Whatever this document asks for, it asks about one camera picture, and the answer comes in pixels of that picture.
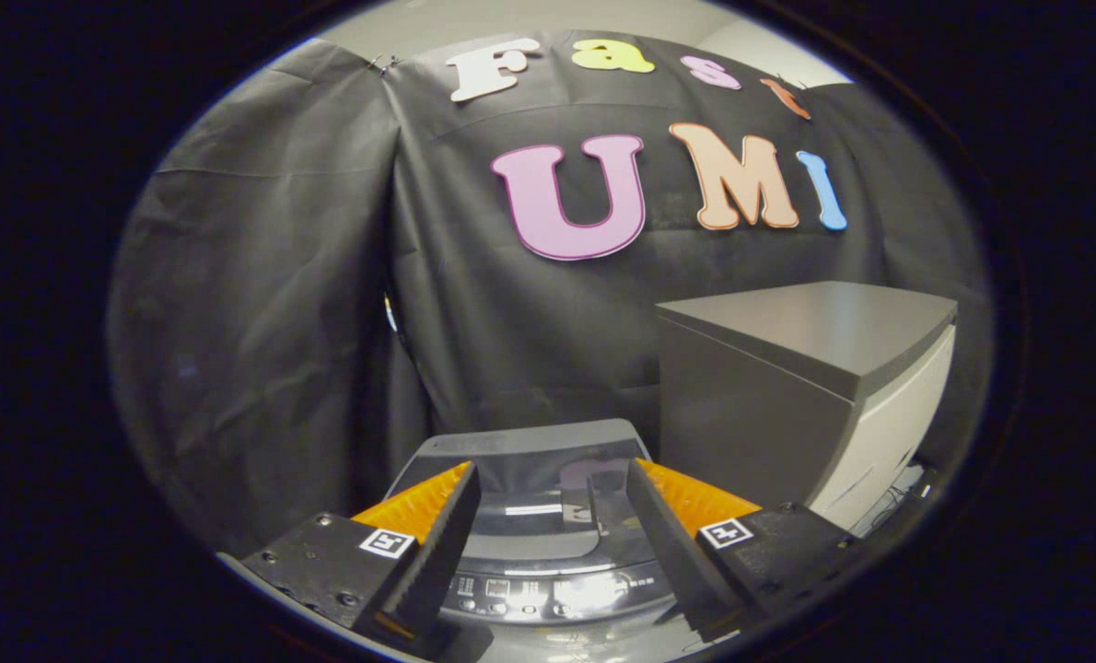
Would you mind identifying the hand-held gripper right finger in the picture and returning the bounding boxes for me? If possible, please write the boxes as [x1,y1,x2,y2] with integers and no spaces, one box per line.
[625,458,859,638]

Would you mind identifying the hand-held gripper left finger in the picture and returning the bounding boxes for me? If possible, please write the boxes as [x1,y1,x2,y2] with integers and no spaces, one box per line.
[238,461,483,653]

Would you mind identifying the white cabinet with grey top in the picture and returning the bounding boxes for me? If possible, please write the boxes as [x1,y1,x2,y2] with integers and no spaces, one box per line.
[655,281,960,535]

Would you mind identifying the black backdrop cloth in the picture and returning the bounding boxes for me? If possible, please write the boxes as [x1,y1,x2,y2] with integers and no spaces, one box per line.
[106,32,996,555]

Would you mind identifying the floor cables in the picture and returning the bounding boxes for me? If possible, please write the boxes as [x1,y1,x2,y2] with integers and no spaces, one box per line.
[857,459,938,537]

